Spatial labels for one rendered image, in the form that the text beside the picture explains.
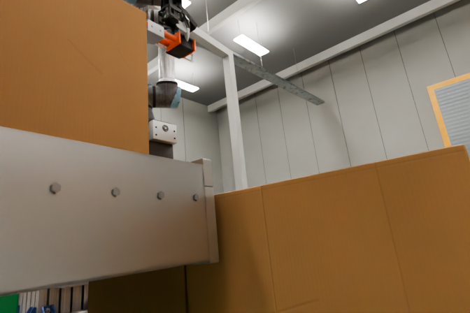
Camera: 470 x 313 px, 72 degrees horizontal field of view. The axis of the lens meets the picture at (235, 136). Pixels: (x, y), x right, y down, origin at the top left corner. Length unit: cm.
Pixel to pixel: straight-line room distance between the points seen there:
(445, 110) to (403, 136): 125
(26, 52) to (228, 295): 62
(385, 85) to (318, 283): 1055
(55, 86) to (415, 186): 66
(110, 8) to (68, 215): 54
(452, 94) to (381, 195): 988
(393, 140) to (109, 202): 1027
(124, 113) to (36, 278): 41
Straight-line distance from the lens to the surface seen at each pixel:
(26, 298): 169
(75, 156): 51
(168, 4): 134
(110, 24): 85
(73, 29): 79
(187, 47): 127
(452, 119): 1028
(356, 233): 62
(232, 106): 468
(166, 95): 173
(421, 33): 1138
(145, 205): 56
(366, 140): 1084
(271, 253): 69
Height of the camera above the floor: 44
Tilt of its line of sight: 18 degrees up
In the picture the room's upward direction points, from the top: 6 degrees counter-clockwise
